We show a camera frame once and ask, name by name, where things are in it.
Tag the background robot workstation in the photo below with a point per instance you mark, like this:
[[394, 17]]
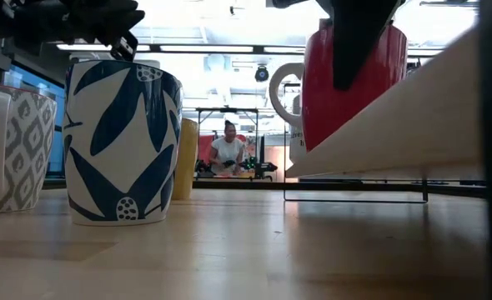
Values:
[[256, 166]]

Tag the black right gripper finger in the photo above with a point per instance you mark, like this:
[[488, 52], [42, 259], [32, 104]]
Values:
[[358, 41]]

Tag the grey diamond pattern mug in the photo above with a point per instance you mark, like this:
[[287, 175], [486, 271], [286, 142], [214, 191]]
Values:
[[25, 141]]

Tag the white mug blue leaf pattern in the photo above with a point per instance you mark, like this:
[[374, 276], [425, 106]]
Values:
[[116, 166]]

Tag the mustard yellow mug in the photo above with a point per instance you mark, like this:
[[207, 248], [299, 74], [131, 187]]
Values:
[[186, 158]]

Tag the red partition panel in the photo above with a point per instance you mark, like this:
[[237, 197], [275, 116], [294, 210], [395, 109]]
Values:
[[203, 148]]

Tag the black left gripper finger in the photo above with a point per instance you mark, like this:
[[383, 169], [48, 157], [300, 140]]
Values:
[[125, 21]]

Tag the long ceiling light bar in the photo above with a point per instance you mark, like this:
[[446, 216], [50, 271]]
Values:
[[206, 48]]

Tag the person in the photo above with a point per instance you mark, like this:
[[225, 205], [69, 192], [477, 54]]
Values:
[[227, 152]]

